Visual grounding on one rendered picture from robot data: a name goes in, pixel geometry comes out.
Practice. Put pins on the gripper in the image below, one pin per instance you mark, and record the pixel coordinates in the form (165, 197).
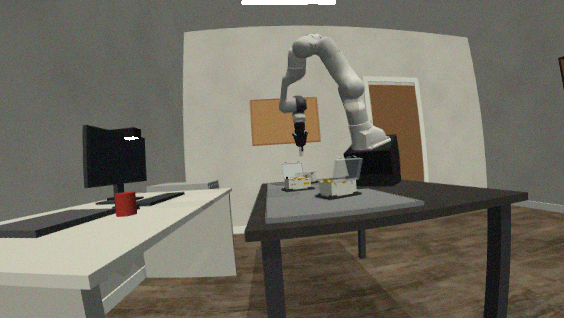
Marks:
(300, 140)

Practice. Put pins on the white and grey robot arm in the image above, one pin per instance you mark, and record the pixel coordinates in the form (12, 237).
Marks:
(364, 135)

